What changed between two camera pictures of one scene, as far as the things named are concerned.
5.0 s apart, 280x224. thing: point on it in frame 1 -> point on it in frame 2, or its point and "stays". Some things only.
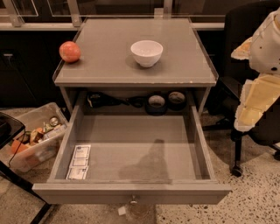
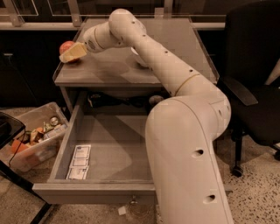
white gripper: x=266 y=53 -> x=89 y=41
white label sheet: x=79 y=165 stays
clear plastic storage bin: x=44 y=132 stays
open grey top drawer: x=132 y=159 stays
